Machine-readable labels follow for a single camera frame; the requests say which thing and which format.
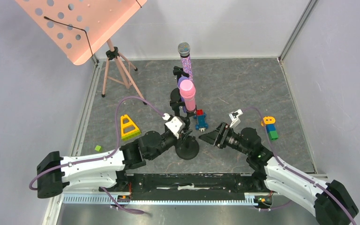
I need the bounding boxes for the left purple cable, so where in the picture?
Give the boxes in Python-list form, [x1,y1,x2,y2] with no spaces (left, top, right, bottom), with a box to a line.
[29,96,165,191]

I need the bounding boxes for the yellow triangle toy block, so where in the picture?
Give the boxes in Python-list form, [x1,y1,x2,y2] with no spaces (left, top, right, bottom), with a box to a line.
[120,114,142,141]

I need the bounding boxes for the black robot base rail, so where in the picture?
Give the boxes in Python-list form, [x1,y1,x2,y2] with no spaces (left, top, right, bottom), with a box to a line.
[107,173,273,201]

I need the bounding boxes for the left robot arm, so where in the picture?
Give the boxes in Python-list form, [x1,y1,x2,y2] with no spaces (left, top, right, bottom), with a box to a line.
[36,128,199,199]

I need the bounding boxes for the red blue toy car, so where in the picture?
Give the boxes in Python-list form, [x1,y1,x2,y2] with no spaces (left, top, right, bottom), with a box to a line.
[193,109,209,132]

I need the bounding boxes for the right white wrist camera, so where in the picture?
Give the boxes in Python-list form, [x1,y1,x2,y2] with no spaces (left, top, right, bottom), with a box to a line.
[228,109,243,128]

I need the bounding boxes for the pink music stand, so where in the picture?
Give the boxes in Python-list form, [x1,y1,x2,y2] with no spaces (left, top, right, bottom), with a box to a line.
[17,0,146,98]

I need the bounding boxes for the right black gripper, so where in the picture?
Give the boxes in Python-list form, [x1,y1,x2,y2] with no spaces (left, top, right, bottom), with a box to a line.
[198,122,250,156]

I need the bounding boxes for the purple toy microphone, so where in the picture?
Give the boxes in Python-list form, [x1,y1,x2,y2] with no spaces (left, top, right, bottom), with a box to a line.
[177,77,188,113]

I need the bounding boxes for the glitter microphone silver head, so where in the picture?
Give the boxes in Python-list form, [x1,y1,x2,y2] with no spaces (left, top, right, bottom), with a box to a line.
[178,42,193,81]

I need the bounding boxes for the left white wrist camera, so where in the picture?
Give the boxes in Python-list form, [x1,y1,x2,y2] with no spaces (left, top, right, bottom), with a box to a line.
[162,113,186,139]

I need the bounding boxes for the small green cube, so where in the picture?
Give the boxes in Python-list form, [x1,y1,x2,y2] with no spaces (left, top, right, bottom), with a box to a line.
[95,145,102,152]

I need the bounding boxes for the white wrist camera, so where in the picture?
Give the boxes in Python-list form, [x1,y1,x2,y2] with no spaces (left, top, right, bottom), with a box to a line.
[162,113,186,139]
[228,109,243,128]

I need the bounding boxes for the purple cable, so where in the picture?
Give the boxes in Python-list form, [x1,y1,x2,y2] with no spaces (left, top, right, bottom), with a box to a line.
[29,96,165,191]
[241,107,358,225]

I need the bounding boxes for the black microphone stand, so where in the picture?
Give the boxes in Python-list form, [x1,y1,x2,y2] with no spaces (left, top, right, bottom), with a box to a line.
[175,102,199,160]
[172,66,189,79]
[170,88,183,116]

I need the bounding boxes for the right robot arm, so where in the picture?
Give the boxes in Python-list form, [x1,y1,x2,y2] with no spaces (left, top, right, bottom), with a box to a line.
[199,122,359,225]

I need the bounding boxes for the stacked orange blue green blocks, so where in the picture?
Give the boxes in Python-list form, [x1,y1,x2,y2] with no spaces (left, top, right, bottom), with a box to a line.
[261,116,279,140]

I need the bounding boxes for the pink toy microphone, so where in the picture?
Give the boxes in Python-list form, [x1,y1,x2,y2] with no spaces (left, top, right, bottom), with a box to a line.
[179,79,196,112]

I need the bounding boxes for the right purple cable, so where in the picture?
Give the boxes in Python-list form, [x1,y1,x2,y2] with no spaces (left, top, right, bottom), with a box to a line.
[241,107,358,225]

